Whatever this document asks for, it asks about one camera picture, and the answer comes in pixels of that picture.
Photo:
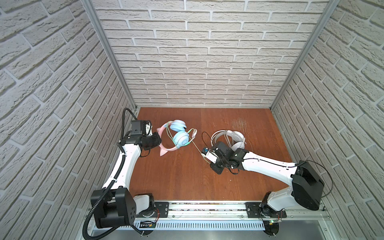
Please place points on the white over-ear headphones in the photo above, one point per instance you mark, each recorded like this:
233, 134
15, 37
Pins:
235, 140

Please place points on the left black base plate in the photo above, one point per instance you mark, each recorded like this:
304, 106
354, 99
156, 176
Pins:
159, 209

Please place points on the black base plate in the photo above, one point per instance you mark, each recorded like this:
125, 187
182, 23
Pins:
260, 210
159, 209

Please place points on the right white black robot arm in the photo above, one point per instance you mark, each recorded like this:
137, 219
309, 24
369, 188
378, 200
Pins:
304, 186

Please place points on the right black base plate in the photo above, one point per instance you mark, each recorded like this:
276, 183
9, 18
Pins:
260, 210

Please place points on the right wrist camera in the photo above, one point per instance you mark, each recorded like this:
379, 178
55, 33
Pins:
207, 154

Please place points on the pink blue cat-ear headphones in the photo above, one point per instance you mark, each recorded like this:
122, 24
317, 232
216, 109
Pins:
180, 139

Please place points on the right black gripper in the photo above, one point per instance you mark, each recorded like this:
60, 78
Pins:
215, 168

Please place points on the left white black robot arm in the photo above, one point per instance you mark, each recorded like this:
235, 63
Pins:
114, 206

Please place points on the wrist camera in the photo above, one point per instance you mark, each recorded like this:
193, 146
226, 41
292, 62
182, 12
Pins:
148, 130
207, 154

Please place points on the aluminium mounting rail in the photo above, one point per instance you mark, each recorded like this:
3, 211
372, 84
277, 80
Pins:
227, 210

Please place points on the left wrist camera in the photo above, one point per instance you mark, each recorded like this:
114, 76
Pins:
148, 130

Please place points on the white perforated vent strip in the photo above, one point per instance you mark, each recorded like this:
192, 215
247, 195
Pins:
200, 225

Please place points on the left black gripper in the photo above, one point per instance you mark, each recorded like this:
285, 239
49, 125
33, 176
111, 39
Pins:
159, 140

